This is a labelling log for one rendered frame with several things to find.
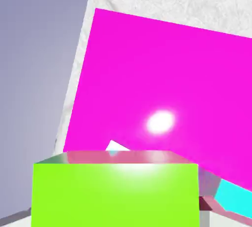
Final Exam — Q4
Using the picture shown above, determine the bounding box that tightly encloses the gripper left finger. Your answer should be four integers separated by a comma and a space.
0, 206, 32, 227

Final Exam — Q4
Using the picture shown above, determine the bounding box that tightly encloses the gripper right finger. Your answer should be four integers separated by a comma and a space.
198, 195, 252, 227

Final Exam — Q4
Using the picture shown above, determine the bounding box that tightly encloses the small green cube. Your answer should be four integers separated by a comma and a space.
31, 150, 200, 227

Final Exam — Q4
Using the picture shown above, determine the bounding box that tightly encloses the large cyan box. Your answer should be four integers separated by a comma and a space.
214, 178, 252, 219

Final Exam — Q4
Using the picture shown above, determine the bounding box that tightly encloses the large magenta box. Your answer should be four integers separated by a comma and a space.
63, 7, 252, 192

